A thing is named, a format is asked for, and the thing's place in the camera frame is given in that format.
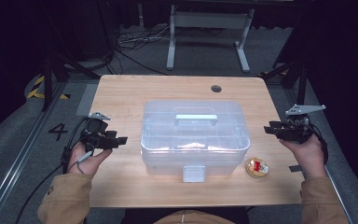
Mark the yellow black hazard tape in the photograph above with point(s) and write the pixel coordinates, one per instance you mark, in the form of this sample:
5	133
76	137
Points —
35	90

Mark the grey tape piece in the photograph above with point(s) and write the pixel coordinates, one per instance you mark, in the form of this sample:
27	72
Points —
295	168

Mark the clear plastic storage box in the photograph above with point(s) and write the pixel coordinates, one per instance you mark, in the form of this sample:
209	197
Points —
195	140

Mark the aluminium floor rail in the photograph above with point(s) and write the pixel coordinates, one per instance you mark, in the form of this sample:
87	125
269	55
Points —
15	161
338	199

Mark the person's left hand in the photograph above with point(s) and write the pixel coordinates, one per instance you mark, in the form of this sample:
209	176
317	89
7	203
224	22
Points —
87	163

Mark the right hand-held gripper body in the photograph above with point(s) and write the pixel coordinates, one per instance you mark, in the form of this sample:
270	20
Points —
295	132

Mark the person's right hand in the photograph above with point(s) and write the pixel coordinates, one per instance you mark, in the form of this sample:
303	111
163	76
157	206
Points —
309	158

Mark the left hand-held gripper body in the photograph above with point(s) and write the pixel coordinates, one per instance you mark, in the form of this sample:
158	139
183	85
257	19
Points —
98	140

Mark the black metal stand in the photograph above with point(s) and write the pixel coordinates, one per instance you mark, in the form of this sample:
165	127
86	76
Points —
47	81
301	77

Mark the white metal desk frame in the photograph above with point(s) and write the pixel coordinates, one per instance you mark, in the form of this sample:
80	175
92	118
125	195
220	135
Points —
209	21

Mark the small round gold tin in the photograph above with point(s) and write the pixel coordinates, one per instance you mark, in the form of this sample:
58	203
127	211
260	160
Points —
256	168

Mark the person's torso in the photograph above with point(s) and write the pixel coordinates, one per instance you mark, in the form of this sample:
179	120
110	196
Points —
195	218

